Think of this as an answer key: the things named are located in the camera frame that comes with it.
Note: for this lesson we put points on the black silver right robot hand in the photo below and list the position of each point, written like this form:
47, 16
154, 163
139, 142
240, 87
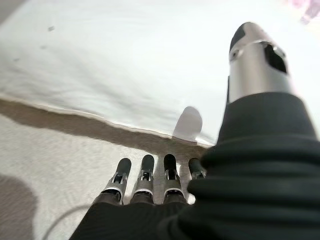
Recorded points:
250, 187

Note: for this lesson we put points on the white duvet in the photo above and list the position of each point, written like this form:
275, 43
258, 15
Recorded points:
125, 62

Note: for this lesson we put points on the white textured blanket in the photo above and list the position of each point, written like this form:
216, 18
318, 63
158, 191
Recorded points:
62, 155

